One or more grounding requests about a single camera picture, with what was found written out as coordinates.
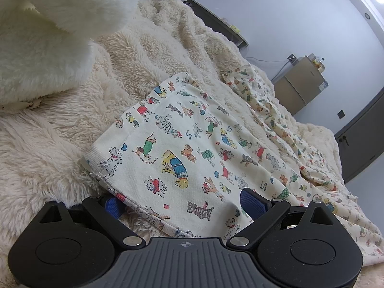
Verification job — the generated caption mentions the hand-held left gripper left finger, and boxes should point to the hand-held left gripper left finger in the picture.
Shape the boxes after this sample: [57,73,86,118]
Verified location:
[40,196,145,250]

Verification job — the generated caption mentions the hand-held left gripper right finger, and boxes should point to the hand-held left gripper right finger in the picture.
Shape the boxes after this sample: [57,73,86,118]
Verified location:
[226,187,334,250]

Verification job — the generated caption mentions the dog print pajama pants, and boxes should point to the dog print pajama pants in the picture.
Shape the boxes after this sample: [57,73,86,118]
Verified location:
[79,64,379,266]

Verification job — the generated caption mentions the cream fluffy blanket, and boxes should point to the cream fluffy blanket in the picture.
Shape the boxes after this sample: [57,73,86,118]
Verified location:
[0,0,360,288]

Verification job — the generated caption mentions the small gold fridge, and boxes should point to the small gold fridge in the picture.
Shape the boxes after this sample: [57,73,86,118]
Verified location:
[271,55,329,115]

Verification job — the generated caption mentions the dark grey cabinet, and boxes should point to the dark grey cabinet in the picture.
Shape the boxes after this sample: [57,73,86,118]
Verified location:
[334,91,384,184]

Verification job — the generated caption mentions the bottles on fridge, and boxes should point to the bottles on fridge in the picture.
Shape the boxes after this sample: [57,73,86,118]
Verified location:
[311,54,326,72]

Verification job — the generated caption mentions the white fluffy plush cloth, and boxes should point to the white fluffy plush cloth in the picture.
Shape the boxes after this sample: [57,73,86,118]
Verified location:
[0,0,142,114]

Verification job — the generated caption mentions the grey desk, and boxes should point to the grey desk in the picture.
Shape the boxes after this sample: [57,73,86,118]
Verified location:
[174,0,250,50]

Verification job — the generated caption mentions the fridge power cable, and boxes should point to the fridge power cable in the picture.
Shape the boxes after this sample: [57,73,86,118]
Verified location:
[247,56,289,80]

